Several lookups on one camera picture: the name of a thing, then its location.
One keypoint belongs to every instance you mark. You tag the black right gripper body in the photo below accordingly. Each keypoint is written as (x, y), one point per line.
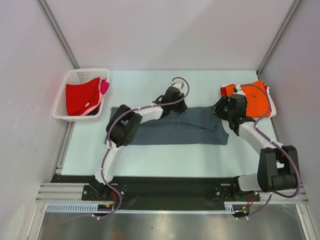
(221, 107)

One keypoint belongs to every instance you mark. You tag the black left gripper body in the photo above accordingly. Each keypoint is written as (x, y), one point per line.
(178, 107)

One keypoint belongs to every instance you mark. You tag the grey blue t shirt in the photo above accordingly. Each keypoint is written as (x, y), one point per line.
(196, 125)

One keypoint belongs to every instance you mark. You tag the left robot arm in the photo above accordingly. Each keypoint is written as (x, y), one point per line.
(123, 127)

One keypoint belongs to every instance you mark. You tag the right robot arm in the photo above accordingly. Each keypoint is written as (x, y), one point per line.
(278, 165)

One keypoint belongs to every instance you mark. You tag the orange folded t shirt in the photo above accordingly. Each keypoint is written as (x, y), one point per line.
(257, 103)

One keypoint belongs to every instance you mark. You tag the white folded t shirt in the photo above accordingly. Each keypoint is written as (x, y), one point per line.
(273, 111)

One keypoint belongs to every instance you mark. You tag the pink shirt in basket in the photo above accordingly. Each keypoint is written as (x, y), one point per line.
(103, 87)

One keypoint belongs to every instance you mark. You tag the red shirt in basket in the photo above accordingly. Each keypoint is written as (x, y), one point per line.
(80, 98)

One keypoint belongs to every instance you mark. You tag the white plastic basket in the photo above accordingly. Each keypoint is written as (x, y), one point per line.
(77, 77)

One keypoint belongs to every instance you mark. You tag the right aluminium corner post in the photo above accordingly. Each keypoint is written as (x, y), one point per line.
(278, 36)

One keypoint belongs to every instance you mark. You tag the aluminium corner post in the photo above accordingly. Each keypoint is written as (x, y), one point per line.
(53, 23)
(278, 36)

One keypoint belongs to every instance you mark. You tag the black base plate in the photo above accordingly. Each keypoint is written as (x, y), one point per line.
(159, 191)

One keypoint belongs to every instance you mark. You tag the white cable duct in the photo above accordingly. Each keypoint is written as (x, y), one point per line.
(105, 208)

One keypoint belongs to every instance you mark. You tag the aluminium frame rail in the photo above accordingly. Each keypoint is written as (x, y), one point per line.
(60, 193)

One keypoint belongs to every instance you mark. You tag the left aluminium corner post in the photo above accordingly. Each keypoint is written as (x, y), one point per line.
(53, 23)

